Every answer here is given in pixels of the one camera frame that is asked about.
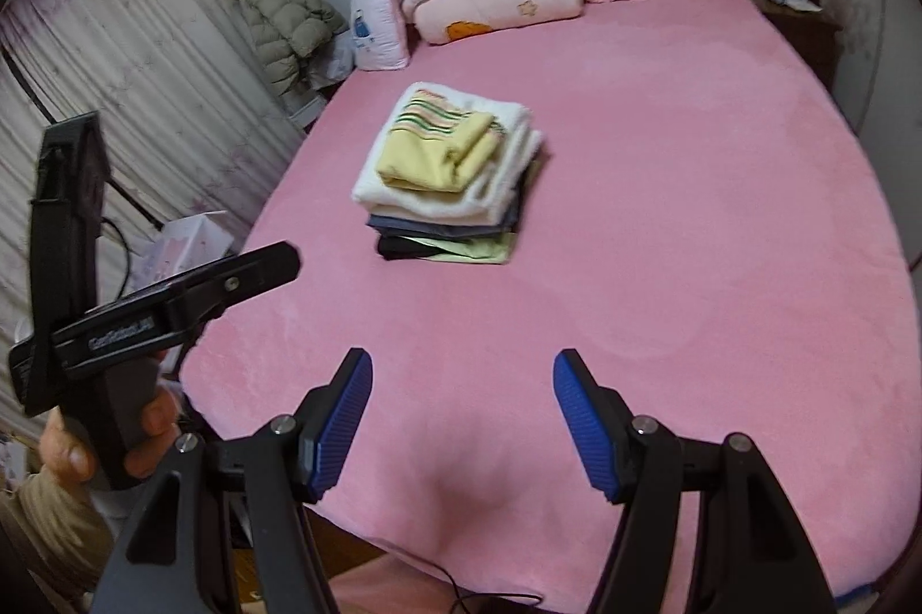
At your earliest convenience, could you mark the grey green puffer jacket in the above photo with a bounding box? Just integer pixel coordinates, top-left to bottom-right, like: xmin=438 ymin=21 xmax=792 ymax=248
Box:
xmin=227 ymin=0 xmax=355 ymax=114

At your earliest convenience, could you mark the pale pleated curtain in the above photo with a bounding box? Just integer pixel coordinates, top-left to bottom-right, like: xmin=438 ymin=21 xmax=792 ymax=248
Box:
xmin=0 ymin=0 xmax=308 ymax=443

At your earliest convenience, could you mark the black cable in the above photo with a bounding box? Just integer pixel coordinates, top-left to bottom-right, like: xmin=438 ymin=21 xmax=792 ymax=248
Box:
xmin=409 ymin=549 xmax=546 ymax=614

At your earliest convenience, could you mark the blue grey folded garment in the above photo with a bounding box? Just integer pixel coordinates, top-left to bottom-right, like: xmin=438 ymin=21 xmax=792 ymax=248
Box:
xmin=366 ymin=150 xmax=547 ymax=241

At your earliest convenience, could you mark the floral sliding wardrobe door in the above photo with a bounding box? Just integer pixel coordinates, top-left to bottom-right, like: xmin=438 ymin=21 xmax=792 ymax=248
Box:
xmin=821 ymin=0 xmax=922 ymax=269

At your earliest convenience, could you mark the light green folded garment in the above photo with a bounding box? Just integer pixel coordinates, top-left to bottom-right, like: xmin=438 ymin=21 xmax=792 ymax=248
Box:
xmin=417 ymin=231 xmax=517 ymax=264

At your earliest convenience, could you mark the dark wooden nightstand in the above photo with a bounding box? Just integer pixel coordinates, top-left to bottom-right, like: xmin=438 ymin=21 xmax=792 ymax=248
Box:
xmin=751 ymin=0 xmax=842 ymax=89

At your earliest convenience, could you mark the white gift bag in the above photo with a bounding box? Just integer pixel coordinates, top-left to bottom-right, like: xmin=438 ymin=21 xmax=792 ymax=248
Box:
xmin=128 ymin=211 xmax=236 ymax=292

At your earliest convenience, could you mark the yellow striped knit cardigan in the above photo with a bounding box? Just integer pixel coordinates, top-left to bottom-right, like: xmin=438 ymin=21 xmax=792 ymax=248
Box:
xmin=375 ymin=88 xmax=507 ymax=194

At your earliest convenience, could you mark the small white cartoon pillow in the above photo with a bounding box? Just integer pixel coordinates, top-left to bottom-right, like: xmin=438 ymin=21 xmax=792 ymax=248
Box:
xmin=350 ymin=0 xmax=411 ymax=72

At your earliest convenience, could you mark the person's left hand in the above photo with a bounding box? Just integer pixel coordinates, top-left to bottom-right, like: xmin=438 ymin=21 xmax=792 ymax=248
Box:
xmin=39 ymin=386 xmax=180 ymax=494

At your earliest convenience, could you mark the white folded fleece garment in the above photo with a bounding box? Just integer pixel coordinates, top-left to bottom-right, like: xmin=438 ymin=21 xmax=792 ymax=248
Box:
xmin=352 ymin=81 xmax=542 ymax=225

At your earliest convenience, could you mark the black folded garment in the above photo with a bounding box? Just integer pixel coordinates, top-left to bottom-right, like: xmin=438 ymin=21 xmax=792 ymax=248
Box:
xmin=375 ymin=235 xmax=444 ymax=261

